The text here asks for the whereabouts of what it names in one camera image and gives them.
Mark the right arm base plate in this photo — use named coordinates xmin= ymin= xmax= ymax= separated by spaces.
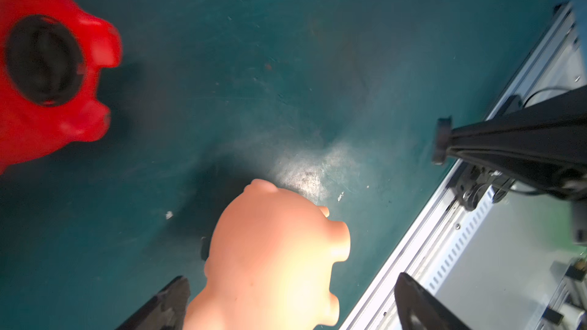
xmin=447 ymin=162 xmax=515 ymax=212

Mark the red piggy bank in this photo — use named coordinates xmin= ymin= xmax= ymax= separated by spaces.
xmin=1 ymin=0 xmax=122 ymax=168

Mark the black plug front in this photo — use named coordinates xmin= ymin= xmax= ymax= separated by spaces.
xmin=432 ymin=117 xmax=452 ymax=165

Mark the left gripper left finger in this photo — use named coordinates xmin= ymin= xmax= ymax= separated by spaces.
xmin=117 ymin=276 xmax=190 ymax=330

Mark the black plug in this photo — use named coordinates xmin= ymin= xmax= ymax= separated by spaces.
xmin=5 ymin=15 xmax=86 ymax=107
xmin=432 ymin=117 xmax=452 ymax=165

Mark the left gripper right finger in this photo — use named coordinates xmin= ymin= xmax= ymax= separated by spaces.
xmin=394 ymin=272 xmax=470 ymax=330

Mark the pink piggy bank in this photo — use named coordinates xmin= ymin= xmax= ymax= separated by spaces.
xmin=183 ymin=179 xmax=351 ymax=329

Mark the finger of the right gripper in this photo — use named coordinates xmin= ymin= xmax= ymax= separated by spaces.
xmin=446 ymin=148 xmax=586 ymax=201
xmin=446 ymin=86 xmax=586 ymax=149

